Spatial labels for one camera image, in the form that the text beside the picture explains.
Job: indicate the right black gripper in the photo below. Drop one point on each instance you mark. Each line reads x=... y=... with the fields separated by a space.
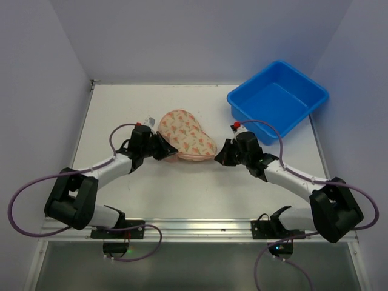
x=231 y=152

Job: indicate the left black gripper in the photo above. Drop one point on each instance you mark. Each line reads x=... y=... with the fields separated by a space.
x=159 y=146

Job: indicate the floral peach laundry bag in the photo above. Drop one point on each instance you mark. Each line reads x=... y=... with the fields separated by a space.
x=181 y=129

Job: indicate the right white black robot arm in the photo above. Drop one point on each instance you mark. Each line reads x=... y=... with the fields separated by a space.
x=332 y=212

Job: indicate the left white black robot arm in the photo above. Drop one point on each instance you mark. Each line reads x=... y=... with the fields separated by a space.
x=72 y=200

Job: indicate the blue plastic bin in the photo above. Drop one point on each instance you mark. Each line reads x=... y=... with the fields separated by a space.
x=275 y=100

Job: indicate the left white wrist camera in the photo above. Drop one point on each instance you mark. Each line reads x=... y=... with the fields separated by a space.
x=150 y=122

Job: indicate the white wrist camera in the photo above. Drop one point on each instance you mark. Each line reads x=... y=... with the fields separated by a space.
x=150 y=122
x=237 y=128

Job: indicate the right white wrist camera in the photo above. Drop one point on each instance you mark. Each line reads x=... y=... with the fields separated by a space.
x=237 y=128

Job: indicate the aluminium mounting rail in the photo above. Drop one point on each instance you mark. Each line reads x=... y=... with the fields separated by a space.
x=174 y=230

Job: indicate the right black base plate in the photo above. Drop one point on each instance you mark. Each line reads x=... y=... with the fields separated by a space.
x=269 y=227

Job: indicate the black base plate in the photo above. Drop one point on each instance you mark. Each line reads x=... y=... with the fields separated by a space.
x=124 y=229
x=269 y=227

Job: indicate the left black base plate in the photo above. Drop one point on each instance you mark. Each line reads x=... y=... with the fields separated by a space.
x=124 y=229

